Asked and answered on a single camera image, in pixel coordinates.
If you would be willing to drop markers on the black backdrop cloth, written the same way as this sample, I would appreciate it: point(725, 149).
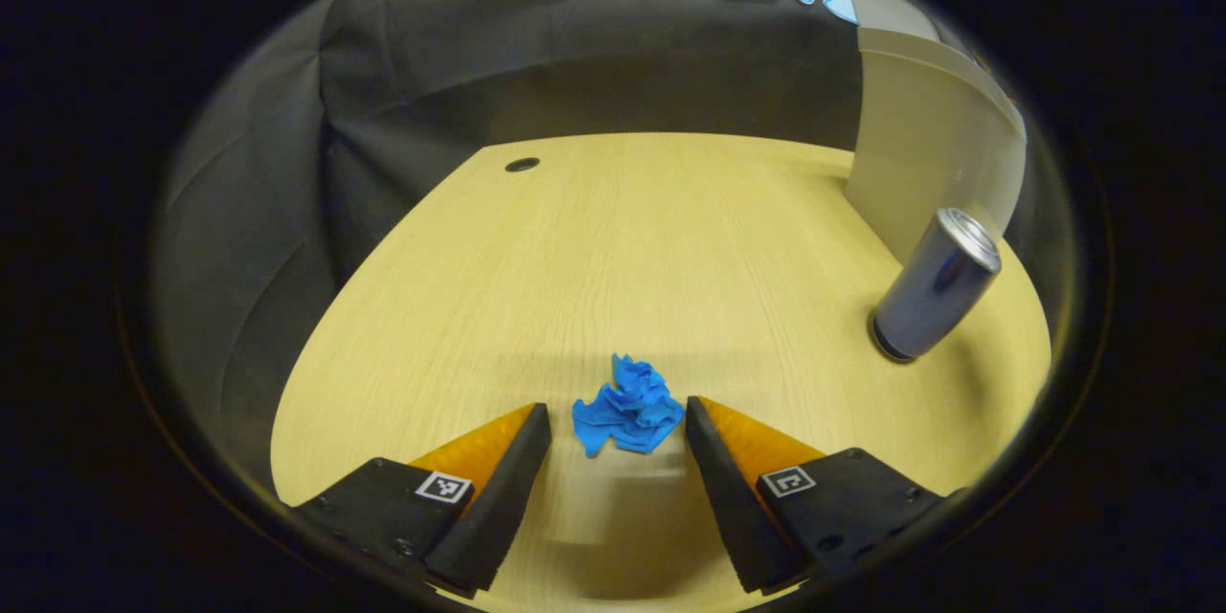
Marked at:
point(575, 48)

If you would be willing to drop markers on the blue paper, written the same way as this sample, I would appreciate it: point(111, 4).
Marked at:
point(627, 412)

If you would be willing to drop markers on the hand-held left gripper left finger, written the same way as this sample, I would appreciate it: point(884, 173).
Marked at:
point(498, 498)

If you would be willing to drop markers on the blue pop can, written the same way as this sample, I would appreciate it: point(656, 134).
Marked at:
point(934, 292)

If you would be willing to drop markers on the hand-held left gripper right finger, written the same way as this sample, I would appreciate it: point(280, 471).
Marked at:
point(728, 498)

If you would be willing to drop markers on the white desktop garbage bin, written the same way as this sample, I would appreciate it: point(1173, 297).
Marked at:
point(919, 134)

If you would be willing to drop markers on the wooden desktop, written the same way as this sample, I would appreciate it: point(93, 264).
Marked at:
point(623, 259)

